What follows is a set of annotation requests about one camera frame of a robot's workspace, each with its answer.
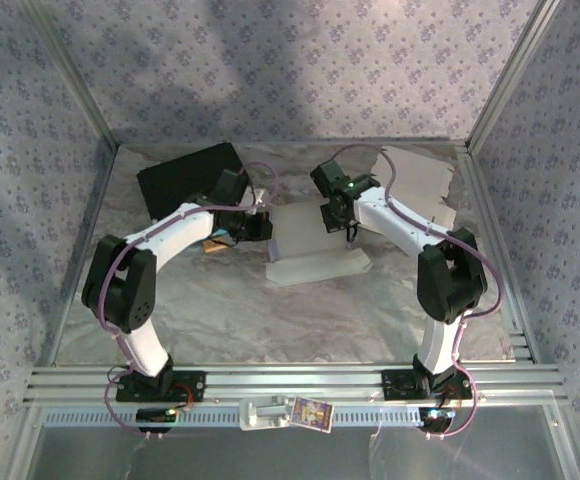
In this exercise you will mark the pale lavender paper box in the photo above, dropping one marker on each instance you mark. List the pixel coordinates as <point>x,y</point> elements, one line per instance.
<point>315,267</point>

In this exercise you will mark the white paper box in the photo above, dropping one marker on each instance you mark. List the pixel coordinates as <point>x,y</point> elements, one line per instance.
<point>420,170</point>

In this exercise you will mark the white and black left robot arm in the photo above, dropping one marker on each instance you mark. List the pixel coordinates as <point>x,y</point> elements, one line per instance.
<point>180,235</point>

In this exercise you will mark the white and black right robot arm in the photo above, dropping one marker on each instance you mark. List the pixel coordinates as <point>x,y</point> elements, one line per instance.
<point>400,220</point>

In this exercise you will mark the teal marker pen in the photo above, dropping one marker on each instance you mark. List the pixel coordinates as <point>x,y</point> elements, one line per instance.
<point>221,234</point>

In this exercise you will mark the small brown wooden tag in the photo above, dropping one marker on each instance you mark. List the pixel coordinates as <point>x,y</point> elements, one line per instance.
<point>215,246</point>

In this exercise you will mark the black hard case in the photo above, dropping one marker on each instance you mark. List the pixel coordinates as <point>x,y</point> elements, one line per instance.
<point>180,185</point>

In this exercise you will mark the colourful printed card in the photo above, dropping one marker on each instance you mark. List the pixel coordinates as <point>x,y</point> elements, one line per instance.
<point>312,414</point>

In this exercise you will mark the black right controller board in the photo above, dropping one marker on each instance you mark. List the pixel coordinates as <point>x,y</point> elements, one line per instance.
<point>437,417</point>

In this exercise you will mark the black controller board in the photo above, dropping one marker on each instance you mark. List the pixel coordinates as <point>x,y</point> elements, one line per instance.
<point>155,414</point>
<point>437,417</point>

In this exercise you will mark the black left controller board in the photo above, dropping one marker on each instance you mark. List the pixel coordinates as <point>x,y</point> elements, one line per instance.
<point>155,414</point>

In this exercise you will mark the grey metal sheet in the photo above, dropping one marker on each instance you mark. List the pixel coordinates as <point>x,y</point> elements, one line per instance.
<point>290,455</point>

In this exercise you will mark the aluminium side rail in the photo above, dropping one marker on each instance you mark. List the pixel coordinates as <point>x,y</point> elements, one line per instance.
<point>473,170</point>
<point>95,200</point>

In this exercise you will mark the aluminium mounting rail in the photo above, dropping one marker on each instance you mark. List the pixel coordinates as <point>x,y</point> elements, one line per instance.
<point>295,380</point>

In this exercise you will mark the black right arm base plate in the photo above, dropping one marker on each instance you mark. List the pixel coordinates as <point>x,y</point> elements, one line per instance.
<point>395,387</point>

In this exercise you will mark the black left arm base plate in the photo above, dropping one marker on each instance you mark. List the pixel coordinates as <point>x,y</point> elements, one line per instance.
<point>195,387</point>

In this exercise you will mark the white plastic bracket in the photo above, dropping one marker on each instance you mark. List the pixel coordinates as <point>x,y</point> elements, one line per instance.
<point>260,415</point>

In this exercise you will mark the aluminium frame post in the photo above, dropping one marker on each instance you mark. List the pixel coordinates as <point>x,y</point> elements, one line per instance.
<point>510,75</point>
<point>70,75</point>

